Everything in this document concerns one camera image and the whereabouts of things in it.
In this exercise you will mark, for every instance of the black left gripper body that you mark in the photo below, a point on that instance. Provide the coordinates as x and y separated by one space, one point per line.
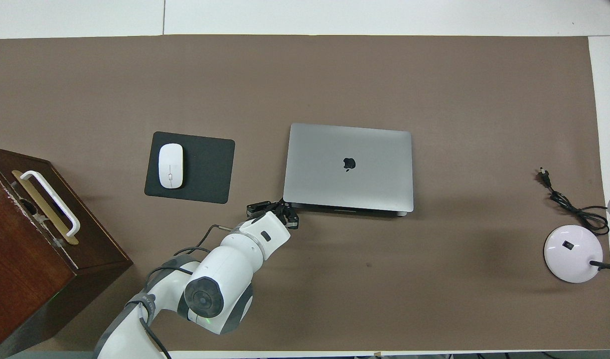
277 208

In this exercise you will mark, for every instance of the grey aluminium laptop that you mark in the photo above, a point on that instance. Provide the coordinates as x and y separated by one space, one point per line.
350 169

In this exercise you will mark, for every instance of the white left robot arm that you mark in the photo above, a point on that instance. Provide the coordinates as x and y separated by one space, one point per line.
225 274

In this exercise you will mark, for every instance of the black mouse pad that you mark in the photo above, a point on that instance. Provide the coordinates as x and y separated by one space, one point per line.
210 169

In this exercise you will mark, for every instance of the white computer mouse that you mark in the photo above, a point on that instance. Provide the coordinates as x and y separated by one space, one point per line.
171 165

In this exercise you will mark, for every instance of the brown table mat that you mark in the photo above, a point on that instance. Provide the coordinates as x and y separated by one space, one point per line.
305 75

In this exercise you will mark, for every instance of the dark wooden box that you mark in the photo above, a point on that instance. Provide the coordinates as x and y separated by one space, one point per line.
21 259

